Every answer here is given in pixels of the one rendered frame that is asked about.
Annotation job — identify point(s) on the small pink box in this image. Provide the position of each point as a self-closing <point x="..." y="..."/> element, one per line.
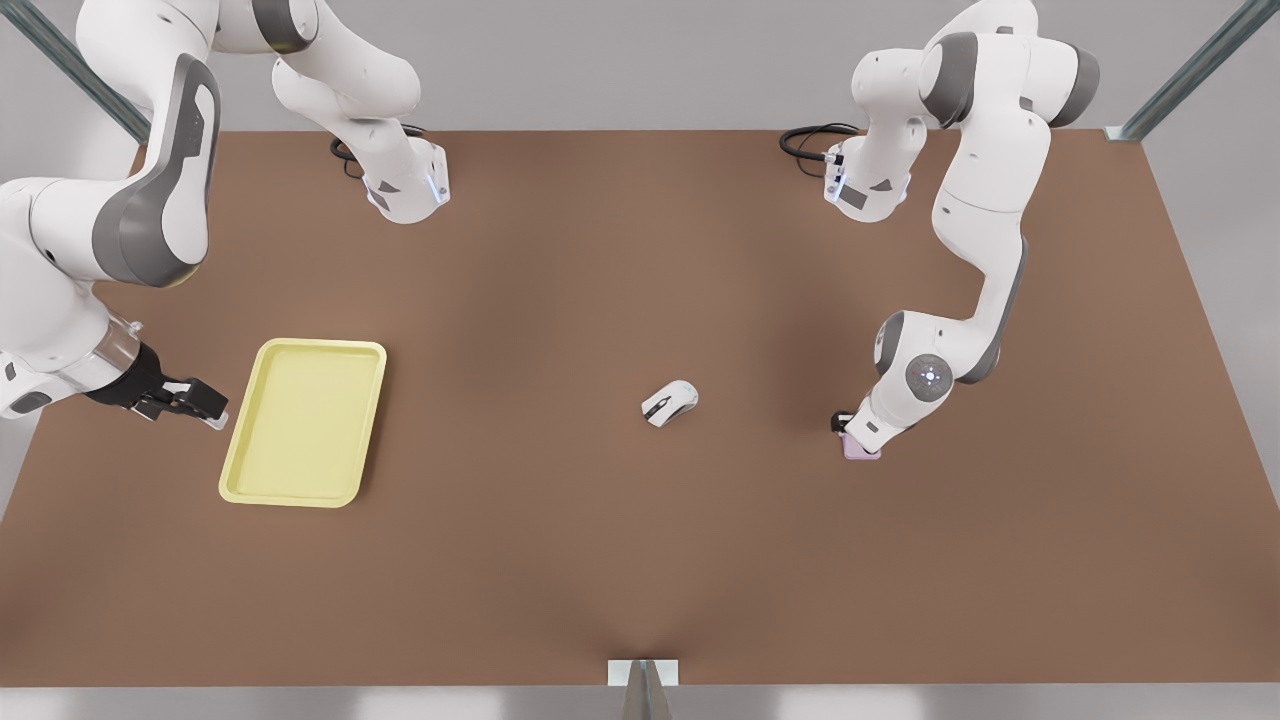
<point x="860" y="451"/>

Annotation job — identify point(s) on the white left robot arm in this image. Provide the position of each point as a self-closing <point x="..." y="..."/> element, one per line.
<point x="985" y="190"/>

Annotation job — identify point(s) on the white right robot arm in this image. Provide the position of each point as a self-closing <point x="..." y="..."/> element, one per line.
<point x="150" y="200"/>

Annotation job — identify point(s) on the yellow rectangular tray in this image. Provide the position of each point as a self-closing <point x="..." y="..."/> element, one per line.
<point x="305" y="421"/>

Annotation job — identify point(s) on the white computer mouse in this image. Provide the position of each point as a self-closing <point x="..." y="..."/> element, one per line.
<point x="670" y="402"/>

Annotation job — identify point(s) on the silver frame post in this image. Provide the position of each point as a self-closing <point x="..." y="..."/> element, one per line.
<point x="75" y="65"/>
<point x="643" y="690"/>
<point x="1190" y="70"/>

